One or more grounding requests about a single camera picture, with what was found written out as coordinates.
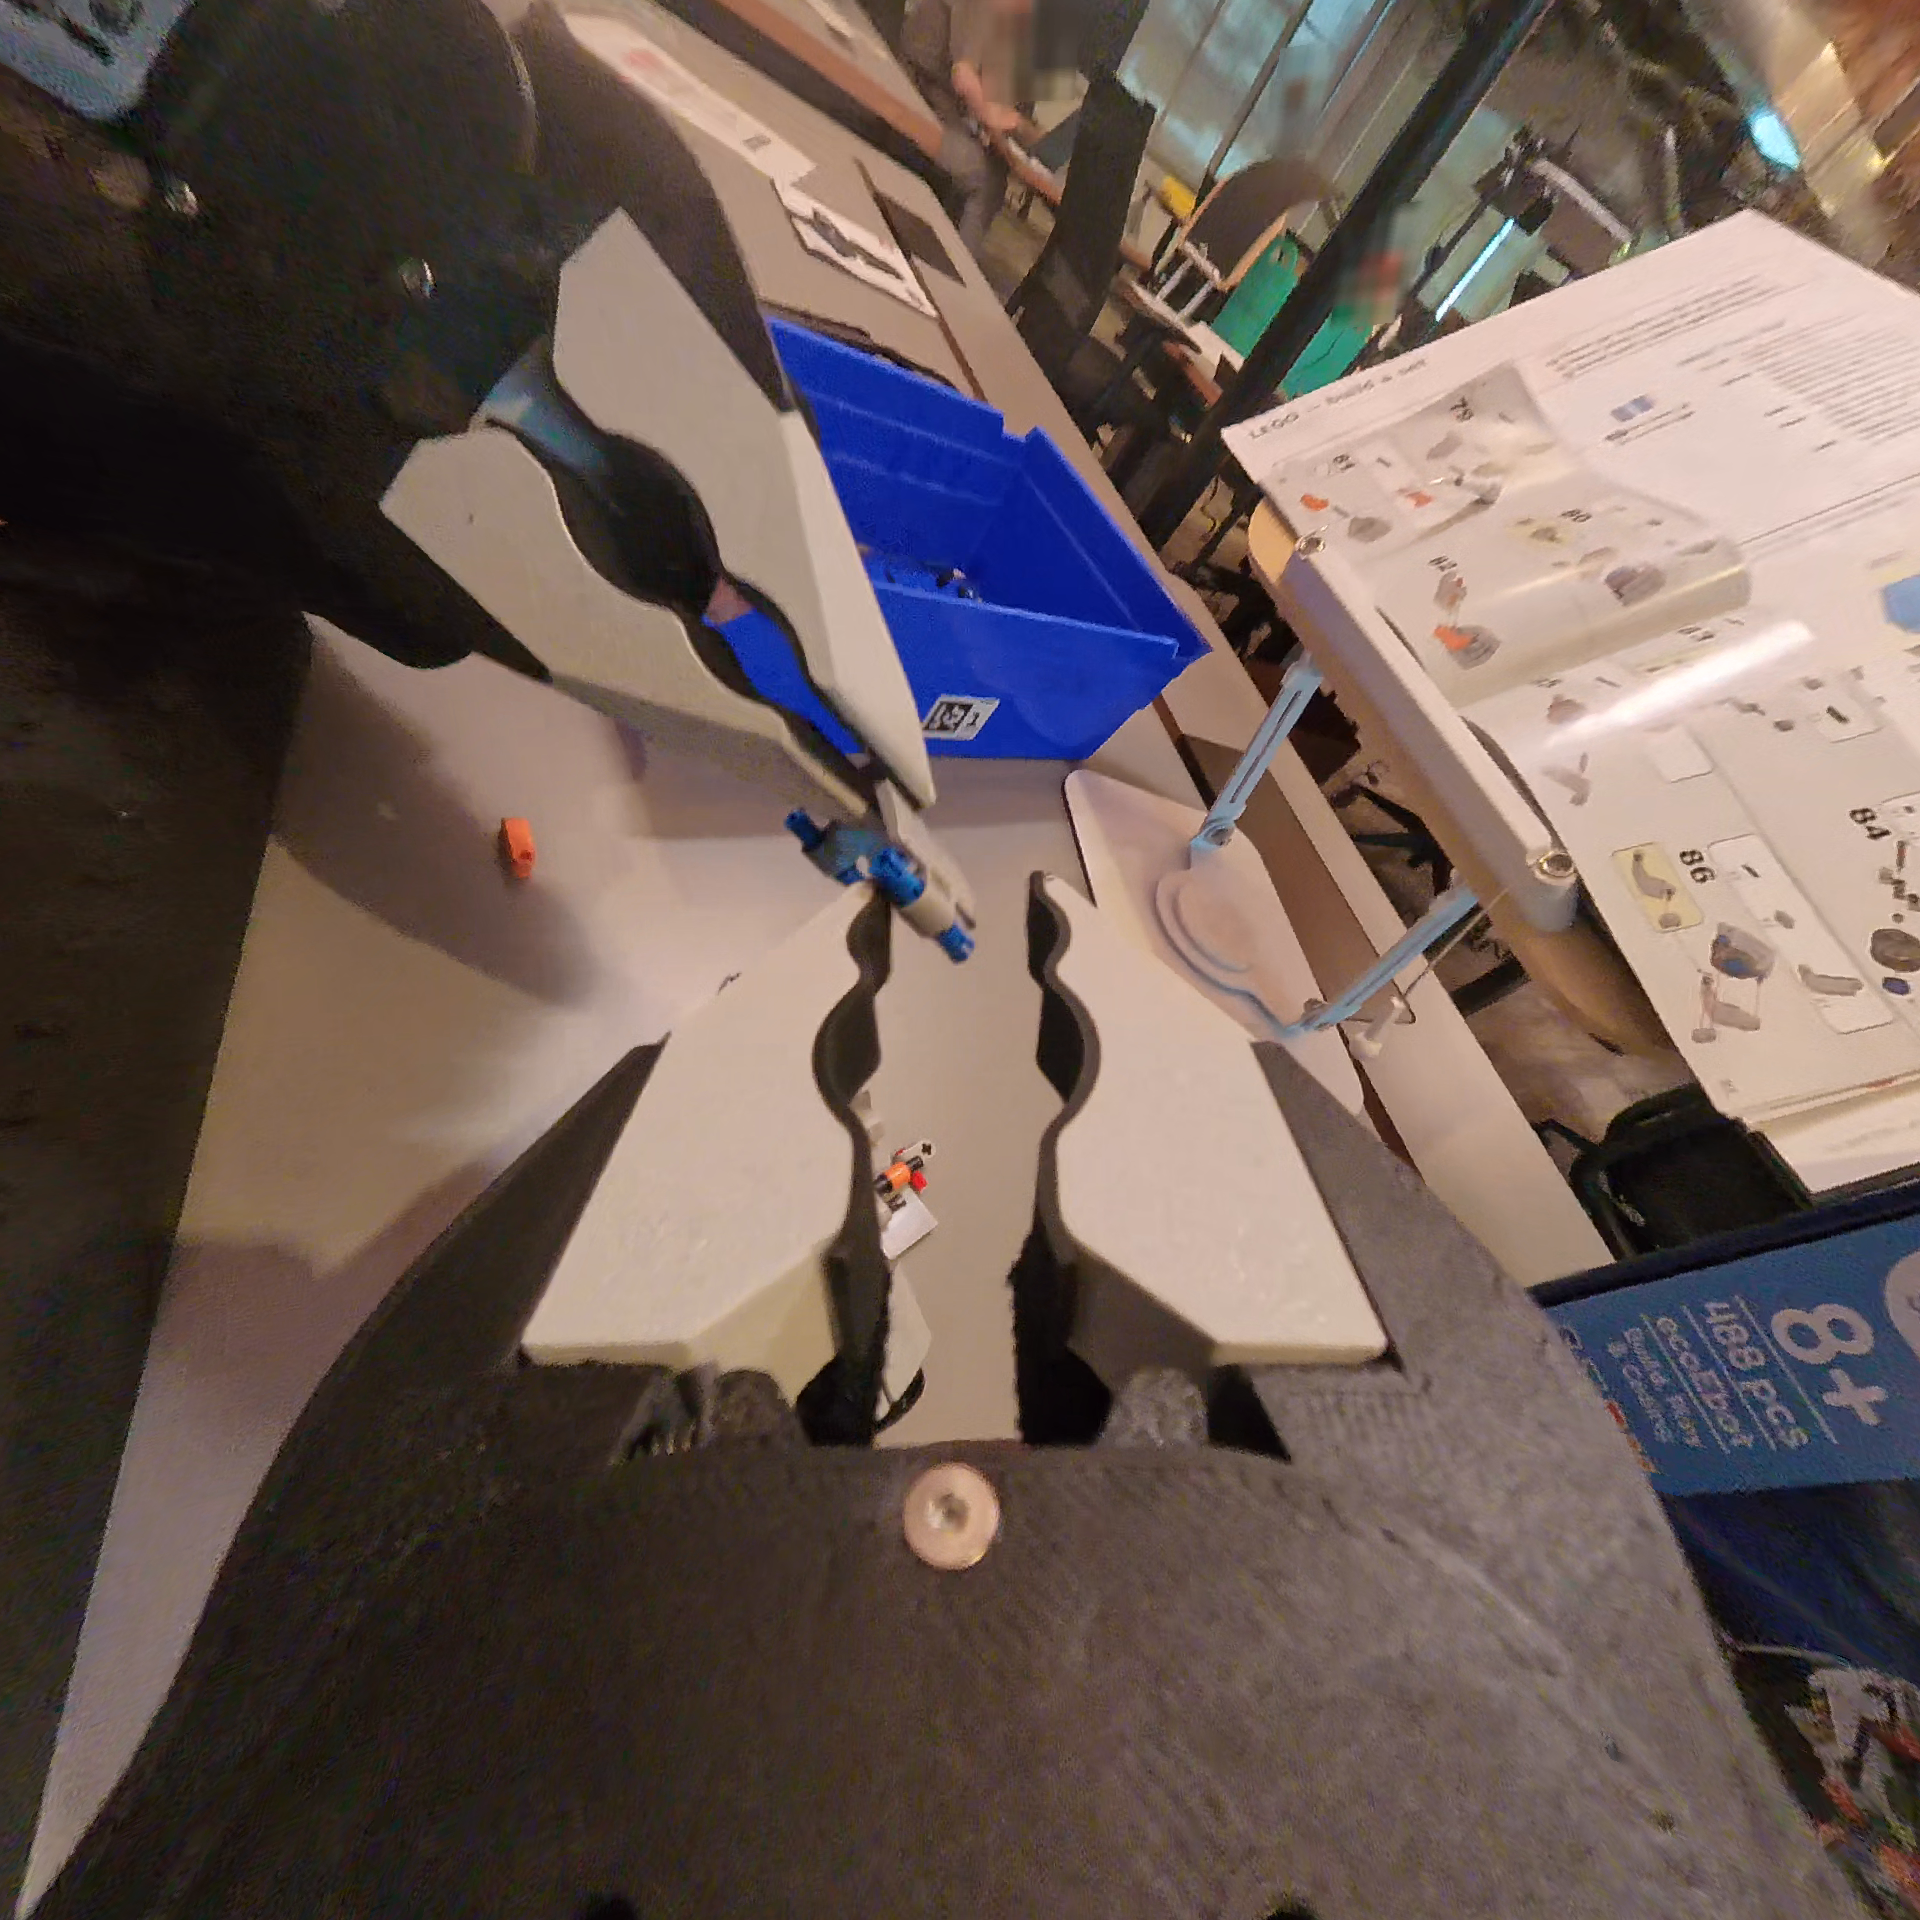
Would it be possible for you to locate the grey panel with blue pins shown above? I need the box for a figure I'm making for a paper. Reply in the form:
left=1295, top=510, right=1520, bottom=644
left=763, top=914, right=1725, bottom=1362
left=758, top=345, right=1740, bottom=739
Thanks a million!
left=784, top=806, right=979, bottom=965

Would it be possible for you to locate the blue robot kit box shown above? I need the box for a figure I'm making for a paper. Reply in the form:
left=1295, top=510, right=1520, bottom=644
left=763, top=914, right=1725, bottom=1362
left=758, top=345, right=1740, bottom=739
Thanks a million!
left=1529, top=1185, right=1920, bottom=1920

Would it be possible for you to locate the small grey orange connector assembly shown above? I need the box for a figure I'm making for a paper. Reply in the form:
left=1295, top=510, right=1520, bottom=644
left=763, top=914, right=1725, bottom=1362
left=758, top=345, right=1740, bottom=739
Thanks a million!
left=872, top=1136, right=942, bottom=1262

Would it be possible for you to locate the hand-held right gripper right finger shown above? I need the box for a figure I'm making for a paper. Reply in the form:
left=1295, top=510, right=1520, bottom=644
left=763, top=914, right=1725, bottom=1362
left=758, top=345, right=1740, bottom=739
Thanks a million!
left=1017, top=874, right=1391, bottom=1445

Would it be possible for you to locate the blue plastic bin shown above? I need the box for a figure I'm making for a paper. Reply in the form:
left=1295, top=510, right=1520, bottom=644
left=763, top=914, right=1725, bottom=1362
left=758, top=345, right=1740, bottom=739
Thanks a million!
left=706, top=315, right=1213, bottom=762

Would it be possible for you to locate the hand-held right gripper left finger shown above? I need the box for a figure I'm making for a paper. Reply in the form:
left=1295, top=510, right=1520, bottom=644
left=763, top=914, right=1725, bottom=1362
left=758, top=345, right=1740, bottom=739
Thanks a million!
left=517, top=890, right=935, bottom=1445

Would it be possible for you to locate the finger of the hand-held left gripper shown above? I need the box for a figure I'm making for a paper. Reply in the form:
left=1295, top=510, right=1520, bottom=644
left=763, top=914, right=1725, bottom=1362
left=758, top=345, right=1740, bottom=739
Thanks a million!
left=379, top=425, right=887, bottom=824
left=552, top=209, right=942, bottom=815

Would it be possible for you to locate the green chair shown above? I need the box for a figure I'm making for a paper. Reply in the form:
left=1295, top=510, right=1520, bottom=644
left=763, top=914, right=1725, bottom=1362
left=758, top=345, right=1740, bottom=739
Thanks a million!
left=1198, top=156, right=1389, bottom=399

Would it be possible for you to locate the white booklet stand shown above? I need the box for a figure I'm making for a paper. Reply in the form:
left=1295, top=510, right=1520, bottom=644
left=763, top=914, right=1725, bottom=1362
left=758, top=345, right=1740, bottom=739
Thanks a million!
left=1063, top=497, right=1651, bottom=1119

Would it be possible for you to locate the instruction booklet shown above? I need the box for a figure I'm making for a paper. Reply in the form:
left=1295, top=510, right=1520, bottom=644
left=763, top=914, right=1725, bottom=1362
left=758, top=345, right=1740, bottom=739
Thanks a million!
left=1221, top=210, right=1920, bottom=1130

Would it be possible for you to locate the black office chair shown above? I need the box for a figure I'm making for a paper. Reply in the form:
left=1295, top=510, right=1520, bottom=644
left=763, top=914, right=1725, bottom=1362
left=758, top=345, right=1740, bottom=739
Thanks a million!
left=1007, top=67, right=1187, bottom=451

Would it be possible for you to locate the black pole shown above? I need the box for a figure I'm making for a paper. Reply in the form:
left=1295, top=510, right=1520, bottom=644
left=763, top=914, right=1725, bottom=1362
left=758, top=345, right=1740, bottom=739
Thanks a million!
left=1141, top=0, right=1553, bottom=543

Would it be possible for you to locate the printed paper sheet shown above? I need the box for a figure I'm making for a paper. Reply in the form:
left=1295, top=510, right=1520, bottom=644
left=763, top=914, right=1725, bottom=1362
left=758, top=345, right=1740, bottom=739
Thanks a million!
left=772, top=177, right=939, bottom=319
left=577, top=8, right=823, bottom=191

